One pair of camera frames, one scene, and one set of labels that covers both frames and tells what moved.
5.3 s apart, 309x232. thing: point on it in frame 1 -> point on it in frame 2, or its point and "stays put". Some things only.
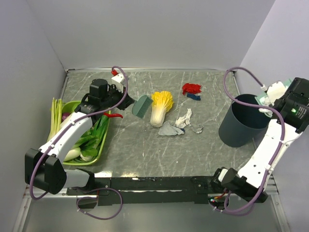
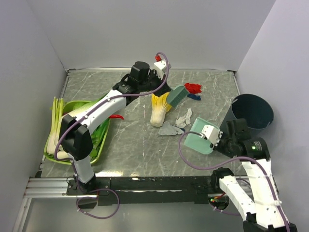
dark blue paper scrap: x=194 y=96 stays put
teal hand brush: x=141 y=107 -> x=177 y=94
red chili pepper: x=113 y=115 stays put
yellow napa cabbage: x=162 y=102 stays put
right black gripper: x=281 y=98 -> x=218 y=148
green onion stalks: x=56 y=116 stays put
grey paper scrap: x=168 y=129 stays put
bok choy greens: x=90 y=143 stays put
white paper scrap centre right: x=182 y=121 stays put
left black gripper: x=127 y=101 -> x=165 y=88
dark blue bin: x=243 y=123 stays put
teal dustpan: x=263 y=99 -> x=197 y=141
